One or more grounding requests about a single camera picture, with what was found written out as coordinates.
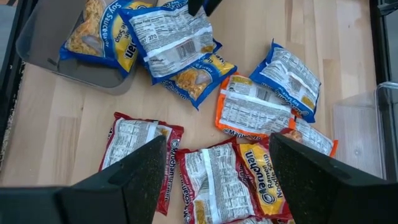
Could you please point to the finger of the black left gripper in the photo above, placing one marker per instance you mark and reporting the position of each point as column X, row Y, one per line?
column 195, row 5
column 211, row 4

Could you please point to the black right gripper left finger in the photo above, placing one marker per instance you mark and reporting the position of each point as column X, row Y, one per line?
column 93, row 205

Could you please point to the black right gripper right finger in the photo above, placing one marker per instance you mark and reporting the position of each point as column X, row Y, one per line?
column 326, row 199

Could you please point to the blue Maruchan noodle pack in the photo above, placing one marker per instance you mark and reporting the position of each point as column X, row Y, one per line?
column 199, row 81
column 171, row 40
column 286, row 77
column 93, row 28

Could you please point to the red Maruchan noodle pack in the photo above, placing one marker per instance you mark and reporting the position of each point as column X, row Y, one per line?
column 130, row 140
column 261, row 180
column 214, row 186

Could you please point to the clear plastic bin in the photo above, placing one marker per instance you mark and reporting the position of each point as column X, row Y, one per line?
column 357, row 140

